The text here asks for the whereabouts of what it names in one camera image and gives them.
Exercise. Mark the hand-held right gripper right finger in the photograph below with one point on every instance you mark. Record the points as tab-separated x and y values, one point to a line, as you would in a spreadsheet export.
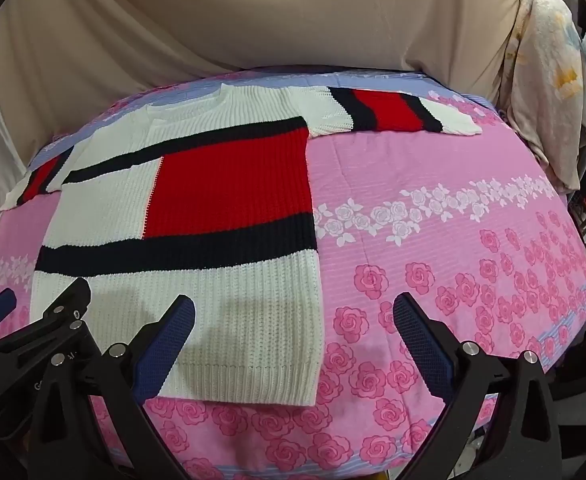
423	347

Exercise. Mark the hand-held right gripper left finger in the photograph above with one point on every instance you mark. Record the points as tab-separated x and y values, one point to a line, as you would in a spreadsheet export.
165	347

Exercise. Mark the white red black knit sweater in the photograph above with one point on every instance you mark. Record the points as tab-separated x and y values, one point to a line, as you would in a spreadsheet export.
223	200

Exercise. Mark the pink floral bedsheet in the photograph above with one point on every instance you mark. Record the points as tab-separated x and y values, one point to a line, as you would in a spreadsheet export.
423	260

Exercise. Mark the cream floral hanging blanket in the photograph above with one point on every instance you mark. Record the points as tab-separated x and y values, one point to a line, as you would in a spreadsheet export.
548	90

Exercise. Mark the beige backdrop cloth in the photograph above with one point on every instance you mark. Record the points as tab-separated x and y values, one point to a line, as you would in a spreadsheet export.
253	15

